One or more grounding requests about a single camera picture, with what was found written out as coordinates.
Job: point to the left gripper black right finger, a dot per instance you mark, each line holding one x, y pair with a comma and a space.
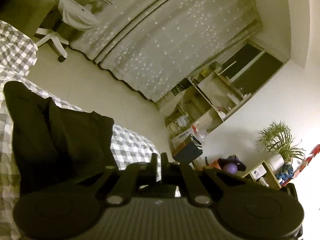
208, 187

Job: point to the grey white office chair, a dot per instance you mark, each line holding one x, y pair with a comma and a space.
76, 15

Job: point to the grey star curtain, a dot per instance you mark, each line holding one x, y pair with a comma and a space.
152, 45

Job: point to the potted green plant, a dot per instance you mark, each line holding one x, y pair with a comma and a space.
277, 140

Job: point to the dark waste bin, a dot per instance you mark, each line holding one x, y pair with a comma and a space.
188, 151

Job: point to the wooden shelf unit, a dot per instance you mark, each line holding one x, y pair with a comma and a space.
207, 97

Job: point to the dark green sofa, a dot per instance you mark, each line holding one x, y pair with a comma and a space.
25, 15

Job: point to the black garment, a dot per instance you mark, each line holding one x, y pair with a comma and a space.
54, 145

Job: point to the small wooden side cabinet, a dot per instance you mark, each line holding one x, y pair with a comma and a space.
263, 174

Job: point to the purple ball toy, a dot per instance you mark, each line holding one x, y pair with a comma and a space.
232, 164

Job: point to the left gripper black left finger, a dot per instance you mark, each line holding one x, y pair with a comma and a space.
116, 188

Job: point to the grey white checkered quilt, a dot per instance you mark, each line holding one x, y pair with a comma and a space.
18, 54

